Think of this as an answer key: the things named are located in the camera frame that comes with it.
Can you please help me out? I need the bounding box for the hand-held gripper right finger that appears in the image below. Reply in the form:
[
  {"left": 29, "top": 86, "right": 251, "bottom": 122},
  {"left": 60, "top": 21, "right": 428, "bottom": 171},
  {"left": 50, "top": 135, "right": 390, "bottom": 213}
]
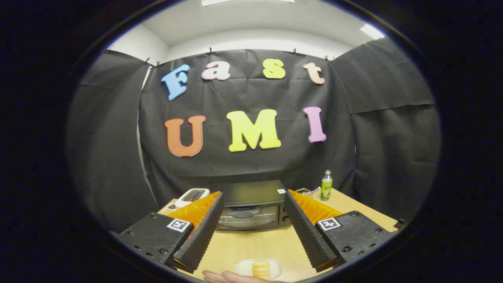
[{"left": 284, "top": 189, "right": 395, "bottom": 272}]

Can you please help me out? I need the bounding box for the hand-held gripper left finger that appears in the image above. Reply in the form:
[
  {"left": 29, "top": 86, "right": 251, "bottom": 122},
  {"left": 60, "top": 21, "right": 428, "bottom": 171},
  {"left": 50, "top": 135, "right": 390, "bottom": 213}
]
[{"left": 118, "top": 191, "right": 225, "bottom": 274}]

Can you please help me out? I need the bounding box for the golden layered pastry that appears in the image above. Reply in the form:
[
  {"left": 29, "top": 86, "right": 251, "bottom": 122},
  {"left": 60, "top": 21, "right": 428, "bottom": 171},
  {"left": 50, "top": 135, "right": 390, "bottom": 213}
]
[{"left": 252, "top": 261, "right": 271, "bottom": 279}]

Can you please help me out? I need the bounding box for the black toaster oven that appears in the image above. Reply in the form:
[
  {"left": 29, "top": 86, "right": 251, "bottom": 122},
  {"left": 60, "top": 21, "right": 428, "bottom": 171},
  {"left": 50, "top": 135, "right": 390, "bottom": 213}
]
[{"left": 215, "top": 180, "right": 293, "bottom": 231}]

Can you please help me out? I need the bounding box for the white slot toaster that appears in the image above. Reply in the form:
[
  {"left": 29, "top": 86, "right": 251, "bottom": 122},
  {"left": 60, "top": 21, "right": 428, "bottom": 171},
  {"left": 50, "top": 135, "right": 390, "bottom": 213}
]
[{"left": 175, "top": 188, "right": 210, "bottom": 209}]

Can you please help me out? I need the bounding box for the white oval plate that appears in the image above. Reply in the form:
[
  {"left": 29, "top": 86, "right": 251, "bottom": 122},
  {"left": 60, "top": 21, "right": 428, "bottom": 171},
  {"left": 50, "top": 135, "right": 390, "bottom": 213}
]
[{"left": 235, "top": 258, "right": 283, "bottom": 280}]

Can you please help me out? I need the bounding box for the green drink bottle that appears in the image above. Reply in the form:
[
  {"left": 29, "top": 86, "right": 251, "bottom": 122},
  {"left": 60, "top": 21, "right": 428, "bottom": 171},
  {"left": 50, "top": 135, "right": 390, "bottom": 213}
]
[{"left": 320, "top": 170, "right": 333, "bottom": 201}]

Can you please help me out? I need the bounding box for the black backdrop cloth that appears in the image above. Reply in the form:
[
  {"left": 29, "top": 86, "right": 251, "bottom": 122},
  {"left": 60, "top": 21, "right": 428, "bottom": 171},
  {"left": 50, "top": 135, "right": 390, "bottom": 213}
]
[{"left": 67, "top": 37, "right": 441, "bottom": 234}]

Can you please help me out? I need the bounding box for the small ceiling light panel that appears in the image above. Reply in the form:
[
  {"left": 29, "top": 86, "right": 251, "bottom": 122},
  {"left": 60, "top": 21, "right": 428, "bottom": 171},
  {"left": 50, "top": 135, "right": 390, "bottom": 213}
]
[{"left": 360, "top": 24, "right": 386, "bottom": 40}]

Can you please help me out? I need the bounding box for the long ceiling light panel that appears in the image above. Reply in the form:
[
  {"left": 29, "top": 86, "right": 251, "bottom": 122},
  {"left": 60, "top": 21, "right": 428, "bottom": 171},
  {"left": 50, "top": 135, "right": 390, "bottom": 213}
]
[{"left": 200, "top": 0, "right": 295, "bottom": 7}]

